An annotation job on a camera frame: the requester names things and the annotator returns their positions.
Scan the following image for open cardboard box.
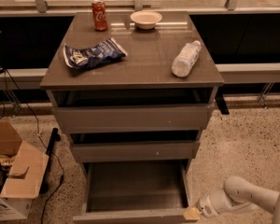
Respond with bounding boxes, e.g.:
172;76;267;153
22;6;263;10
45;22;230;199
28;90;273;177
0;121;49;221

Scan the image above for black bracket behind cabinet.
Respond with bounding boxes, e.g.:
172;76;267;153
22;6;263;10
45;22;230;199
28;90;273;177
215;88;230;115

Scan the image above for black cable on floor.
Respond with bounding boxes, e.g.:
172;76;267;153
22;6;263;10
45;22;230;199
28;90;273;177
0;68;65;224

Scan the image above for grey middle drawer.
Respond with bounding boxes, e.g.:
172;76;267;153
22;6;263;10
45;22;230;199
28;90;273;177
71;130;201;162

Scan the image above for grey bottom drawer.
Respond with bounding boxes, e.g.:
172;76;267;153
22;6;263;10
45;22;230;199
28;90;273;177
73;160;191;224

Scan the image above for clear plastic water bottle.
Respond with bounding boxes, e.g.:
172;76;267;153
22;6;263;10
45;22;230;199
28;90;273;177
172;40;202;77

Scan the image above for grey drawer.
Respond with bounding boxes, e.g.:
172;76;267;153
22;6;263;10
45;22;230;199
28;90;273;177
71;130;201;162
49;88;215;134
73;160;191;224

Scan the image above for white paper bowl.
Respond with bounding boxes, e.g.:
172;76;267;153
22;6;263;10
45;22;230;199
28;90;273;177
130;11;162;30

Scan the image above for black bar on floor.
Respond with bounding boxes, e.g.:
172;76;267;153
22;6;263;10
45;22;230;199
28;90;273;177
39;128;61;194

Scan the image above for blue chip bag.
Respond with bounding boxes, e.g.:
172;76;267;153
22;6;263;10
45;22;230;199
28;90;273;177
63;37;128;70

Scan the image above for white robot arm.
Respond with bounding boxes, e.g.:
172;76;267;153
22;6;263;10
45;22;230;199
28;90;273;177
183;175;280;224

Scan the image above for grey top drawer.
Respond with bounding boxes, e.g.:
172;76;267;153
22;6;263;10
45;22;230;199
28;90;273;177
49;88;215;134

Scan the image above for red soda can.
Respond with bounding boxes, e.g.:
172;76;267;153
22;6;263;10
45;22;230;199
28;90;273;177
91;0;108;31

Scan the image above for grey drawer cabinet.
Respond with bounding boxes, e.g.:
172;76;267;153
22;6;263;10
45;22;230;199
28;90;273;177
39;10;225;173

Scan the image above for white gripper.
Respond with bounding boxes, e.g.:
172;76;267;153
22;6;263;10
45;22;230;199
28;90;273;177
183;189;258;221

